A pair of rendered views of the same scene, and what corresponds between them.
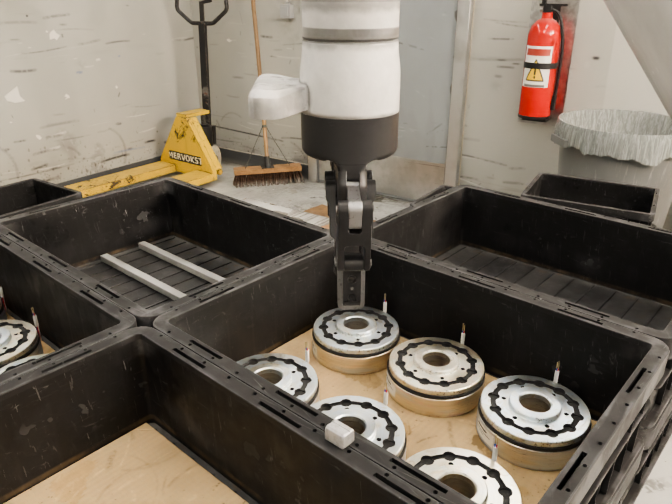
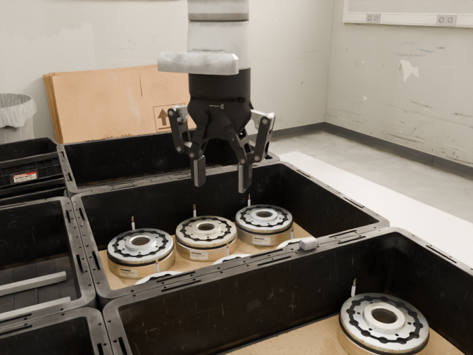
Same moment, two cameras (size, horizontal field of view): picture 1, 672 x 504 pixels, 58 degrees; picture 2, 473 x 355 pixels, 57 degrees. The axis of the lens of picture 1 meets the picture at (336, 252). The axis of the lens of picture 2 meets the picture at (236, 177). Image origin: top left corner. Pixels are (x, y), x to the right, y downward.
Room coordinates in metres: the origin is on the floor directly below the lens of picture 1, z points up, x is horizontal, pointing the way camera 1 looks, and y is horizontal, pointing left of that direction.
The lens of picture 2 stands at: (0.24, 0.46, 1.21)
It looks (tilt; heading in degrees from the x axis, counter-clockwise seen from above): 22 degrees down; 293
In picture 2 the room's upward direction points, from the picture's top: straight up
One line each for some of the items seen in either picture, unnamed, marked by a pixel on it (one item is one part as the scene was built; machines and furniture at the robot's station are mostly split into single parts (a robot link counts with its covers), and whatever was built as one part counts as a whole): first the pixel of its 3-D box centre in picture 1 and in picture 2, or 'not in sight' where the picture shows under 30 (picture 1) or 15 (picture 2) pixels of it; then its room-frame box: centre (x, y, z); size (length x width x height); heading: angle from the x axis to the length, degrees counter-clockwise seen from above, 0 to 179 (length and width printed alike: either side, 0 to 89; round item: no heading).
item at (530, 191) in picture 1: (579, 254); (22, 196); (1.90, -0.85, 0.37); 0.42 x 0.34 x 0.46; 55
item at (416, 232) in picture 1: (531, 283); (165, 179); (0.71, -0.26, 0.87); 0.40 x 0.30 x 0.11; 49
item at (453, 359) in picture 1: (436, 360); (205, 227); (0.54, -0.11, 0.86); 0.05 x 0.05 x 0.01
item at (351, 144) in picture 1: (349, 160); (219, 100); (0.46, -0.01, 1.10); 0.08 x 0.08 x 0.09
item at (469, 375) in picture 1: (435, 364); (205, 230); (0.54, -0.11, 0.86); 0.10 x 0.10 x 0.01
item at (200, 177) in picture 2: (346, 256); (200, 171); (0.49, -0.01, 1.01); 0.02 x 0.01 x 0.04; 93
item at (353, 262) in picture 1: (352, 280); (253, 169); (0.42, -0.01, 1.02); 0.03 x 0.01 x 0.05; 3
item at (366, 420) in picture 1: (349, 428); not in sight; (0.43, -0.01, 0.86); 0.05 x 0.05 x 0.01
